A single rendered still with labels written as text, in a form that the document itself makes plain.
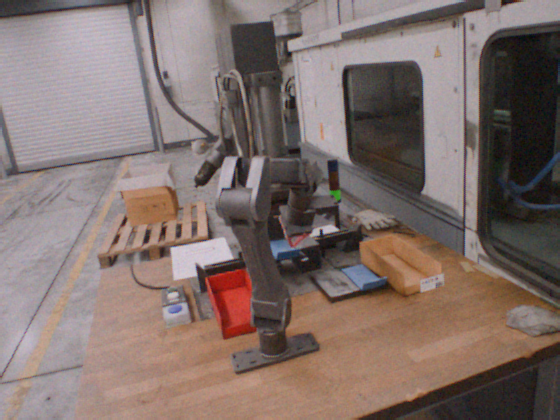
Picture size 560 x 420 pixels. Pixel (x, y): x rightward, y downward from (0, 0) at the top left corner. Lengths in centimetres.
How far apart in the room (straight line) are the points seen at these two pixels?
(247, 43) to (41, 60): 952
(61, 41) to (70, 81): 82
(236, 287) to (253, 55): 68
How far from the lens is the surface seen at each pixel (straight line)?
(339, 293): 122
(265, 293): 95
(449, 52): 156
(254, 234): 85
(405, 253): 140
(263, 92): 124
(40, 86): 1073
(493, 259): 142
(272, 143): 126
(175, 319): 123
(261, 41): 133
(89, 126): 1058
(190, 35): 1050
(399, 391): 94
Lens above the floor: 152
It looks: 18 degrees down
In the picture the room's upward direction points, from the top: 7 degrees counter-clockwise
